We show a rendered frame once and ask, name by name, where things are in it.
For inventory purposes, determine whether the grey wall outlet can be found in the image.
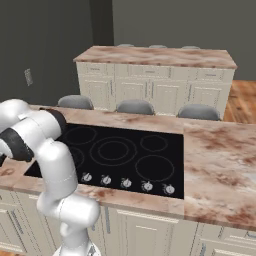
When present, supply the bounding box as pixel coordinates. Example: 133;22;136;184
24;68;34;87

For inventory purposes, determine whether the silver hob knob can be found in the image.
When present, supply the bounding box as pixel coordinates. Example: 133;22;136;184
80;171;93;183
120;177;133;189
100;174;113;187
162;183;176;196
140;180;154;193

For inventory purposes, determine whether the black glass hob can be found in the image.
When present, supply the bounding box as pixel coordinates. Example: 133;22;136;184
23;122;185;200

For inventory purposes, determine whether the cream drawer front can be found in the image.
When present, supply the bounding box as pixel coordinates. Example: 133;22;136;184
198;222;256;249

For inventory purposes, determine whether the cream island cupboards marble top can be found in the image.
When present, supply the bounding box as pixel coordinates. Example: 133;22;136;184
73;45;239;117

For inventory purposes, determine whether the cream cupboard door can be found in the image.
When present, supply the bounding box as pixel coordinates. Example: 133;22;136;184
87;204;114;256
111;207;200;256
194;240;256;256
0;189;48;255

